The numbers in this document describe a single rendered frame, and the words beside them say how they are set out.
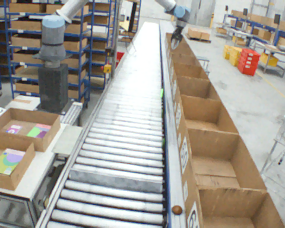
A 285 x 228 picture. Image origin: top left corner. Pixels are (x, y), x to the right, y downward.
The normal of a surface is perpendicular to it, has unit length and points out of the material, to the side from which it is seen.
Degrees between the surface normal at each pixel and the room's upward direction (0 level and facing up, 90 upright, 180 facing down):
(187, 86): 90
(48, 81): 90
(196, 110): 89
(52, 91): 90
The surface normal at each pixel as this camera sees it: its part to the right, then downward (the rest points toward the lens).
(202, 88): -0.07, 0.47
